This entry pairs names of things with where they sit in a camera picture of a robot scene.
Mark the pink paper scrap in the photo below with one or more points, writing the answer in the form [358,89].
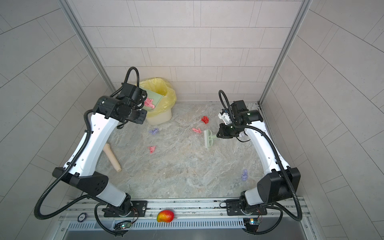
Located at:
[152,149]
[199,131]
[149,104]

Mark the circuit board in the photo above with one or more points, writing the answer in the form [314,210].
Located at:
[121,226]
[251,225]

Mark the left circuit board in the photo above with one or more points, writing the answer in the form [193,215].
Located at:
[121,226]

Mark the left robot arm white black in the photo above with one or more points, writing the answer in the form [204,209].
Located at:
[110,112]

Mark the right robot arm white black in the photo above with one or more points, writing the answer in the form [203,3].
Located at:
[278,187]

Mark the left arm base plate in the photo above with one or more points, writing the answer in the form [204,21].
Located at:
[135,208]

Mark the beige rolling pin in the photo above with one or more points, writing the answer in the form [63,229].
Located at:
[112,158]

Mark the beige bin yellow bag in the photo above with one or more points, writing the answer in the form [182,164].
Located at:
[163,112]

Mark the right circuit board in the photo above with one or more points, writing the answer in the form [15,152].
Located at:
[251,225]

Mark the aluminium front rail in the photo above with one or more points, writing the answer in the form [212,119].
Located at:
[190,214]

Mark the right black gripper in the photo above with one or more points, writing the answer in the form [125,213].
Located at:
[224,133]

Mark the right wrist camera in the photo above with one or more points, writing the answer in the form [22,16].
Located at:
[224,116]

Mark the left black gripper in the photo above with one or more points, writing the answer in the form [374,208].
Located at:
[142,117]

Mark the red paper scrap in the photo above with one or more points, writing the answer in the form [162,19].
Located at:
[205,119]

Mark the purple paper scrap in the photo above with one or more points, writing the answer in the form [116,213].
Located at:
[245,175]
[154,131]

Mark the green hand brush white bristles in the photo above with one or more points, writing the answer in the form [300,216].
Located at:
[209,138]

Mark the green dustpan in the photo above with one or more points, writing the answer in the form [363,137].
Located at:
[156,99]

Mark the red yellow mango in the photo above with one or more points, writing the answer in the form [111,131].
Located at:
[165,216]

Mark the poker chip on rail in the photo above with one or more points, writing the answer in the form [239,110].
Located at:
[82,217]

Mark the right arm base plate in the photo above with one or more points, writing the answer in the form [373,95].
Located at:
[240,207]

